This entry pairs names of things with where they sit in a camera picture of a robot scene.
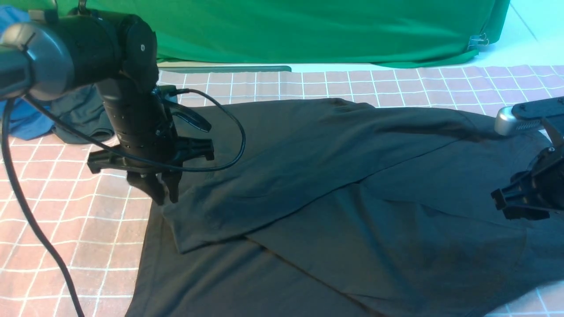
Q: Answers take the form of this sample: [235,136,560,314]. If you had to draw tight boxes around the pink grid tablecloth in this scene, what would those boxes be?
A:
[0,65,563,317]

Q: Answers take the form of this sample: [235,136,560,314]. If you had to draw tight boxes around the green backdrop cloth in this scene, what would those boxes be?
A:
[0,0,511,69]

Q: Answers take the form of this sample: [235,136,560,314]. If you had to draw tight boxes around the blue crumpled garment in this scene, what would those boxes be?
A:
[0,5,54,140]

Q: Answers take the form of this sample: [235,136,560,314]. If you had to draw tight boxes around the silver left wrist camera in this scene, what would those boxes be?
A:
[153,85,212,133]

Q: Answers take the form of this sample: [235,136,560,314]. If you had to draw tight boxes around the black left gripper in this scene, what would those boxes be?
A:
[87,103,215,206]

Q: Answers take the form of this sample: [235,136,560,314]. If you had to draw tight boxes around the dark gray long-sleeve shirt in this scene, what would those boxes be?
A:
[126,98,563,317]

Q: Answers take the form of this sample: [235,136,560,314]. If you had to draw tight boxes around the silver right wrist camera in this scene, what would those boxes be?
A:
[494,96,564,136]

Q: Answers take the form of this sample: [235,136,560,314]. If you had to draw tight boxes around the clear binder clip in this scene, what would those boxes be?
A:
[467,33,490,51]

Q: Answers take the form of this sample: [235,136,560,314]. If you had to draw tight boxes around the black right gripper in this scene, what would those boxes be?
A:
[491,146,564,221]

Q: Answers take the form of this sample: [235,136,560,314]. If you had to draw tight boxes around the dark crumpled garment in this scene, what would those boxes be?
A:
[50,85,114,142]

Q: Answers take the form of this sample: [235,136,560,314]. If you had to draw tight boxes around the dark green flat strip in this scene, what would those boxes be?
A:
[159,66,292,74]

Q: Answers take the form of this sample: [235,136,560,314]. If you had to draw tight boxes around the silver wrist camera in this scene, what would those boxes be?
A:
[153,85,212,133]
[494,96,564,136]

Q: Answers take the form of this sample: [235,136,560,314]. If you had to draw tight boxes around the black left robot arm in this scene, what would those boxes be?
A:
[1,10,214,206]

